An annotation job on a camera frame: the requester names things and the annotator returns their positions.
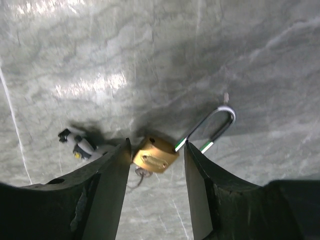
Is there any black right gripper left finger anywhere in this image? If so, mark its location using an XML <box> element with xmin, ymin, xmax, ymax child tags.
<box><xmin>0</xmin><ymin>139</ymin><xmax>132</xmax><ymax>240</ymax></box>

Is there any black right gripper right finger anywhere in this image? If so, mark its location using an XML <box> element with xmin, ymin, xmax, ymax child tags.
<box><xmin>184</xmin><ymin>142</ymin><xmax>320</xmax><ymax>240</ymax></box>

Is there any small brass padlock with keychain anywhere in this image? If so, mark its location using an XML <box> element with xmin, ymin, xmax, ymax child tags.
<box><xmin>132</xmin><ymin>105</ymin><xmax>236</xmax><ymax>173</ymax></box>

